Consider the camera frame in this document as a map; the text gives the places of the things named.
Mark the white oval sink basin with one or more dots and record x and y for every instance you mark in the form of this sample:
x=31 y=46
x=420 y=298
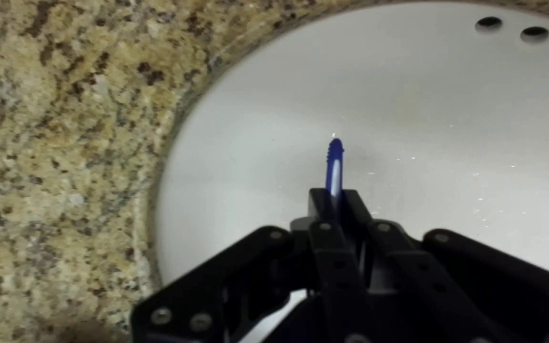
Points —
x=427 y=140

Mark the blue and clear toothbrush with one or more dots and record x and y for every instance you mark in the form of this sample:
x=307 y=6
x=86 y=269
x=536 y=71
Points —
x=336 y=165

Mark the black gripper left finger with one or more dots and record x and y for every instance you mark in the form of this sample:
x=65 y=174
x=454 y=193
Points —
x=343 y=286

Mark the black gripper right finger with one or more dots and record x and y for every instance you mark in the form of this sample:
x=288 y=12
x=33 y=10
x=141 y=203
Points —
x=465 y=286

